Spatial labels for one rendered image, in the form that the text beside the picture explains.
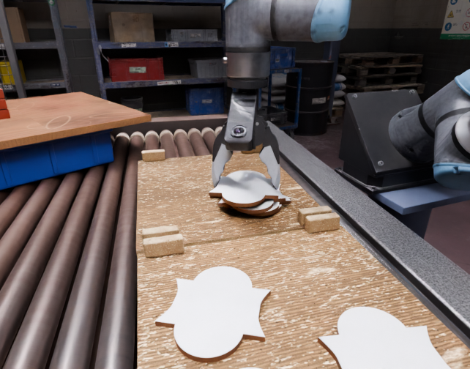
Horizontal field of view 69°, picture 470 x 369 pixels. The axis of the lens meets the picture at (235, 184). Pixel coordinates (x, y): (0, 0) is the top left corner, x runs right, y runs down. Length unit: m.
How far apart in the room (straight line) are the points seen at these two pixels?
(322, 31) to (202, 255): 0.38
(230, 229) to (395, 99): 0.65
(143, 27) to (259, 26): 4.18
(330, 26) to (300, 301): 0.38
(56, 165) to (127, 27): 3.84
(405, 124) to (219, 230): 0.57
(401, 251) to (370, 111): 0.46
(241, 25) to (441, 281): 0.49
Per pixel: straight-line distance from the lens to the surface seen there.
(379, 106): 1.01
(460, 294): 0.59
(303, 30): 0.56
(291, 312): 0.45
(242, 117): 0.56
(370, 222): 0.70
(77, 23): 5.25
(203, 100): 4.89
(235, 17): 0.58
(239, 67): 0.58
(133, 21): 4.69
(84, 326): 0.49
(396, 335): 0.45
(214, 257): 0.53
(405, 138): 0.95
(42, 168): 0.93
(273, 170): 0.64
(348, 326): 0.44
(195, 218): 0.63
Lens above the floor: 1.25
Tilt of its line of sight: 25 degrees down
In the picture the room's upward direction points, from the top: straight up
